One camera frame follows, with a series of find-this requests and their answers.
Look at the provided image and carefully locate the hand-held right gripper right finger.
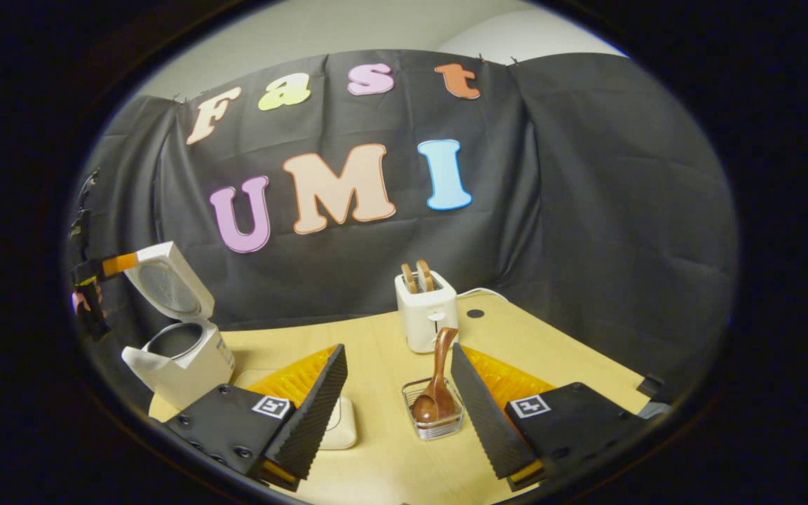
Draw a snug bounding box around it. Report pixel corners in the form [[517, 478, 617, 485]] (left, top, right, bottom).
[[450, 342, 647, 492]]

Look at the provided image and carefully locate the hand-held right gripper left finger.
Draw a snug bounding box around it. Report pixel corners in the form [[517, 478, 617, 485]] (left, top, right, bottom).
[[164, 344, 349, 492]]

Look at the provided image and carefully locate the clear chopstick holder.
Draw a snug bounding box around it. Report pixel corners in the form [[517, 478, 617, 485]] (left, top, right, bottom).
[[402, 377, 466, 440]]

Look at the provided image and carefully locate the brown wooden spoon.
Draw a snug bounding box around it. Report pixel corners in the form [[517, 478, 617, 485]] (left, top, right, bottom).
[[411, 327, 459, 424]]

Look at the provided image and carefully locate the white rice cooker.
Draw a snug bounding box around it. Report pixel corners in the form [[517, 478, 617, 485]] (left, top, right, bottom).
[[121, 241, 236, 411]]

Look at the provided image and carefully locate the white toaster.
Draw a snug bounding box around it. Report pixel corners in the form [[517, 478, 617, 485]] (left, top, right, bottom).
[[395, 270, 459, 354]]

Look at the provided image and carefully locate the black backdrop cloth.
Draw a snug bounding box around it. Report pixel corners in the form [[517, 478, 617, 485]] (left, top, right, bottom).
[[64, 49, 740, 415]]

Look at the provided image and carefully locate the white power cable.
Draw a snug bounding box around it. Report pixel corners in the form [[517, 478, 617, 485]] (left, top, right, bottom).
[[457, 287, 510, 304]]

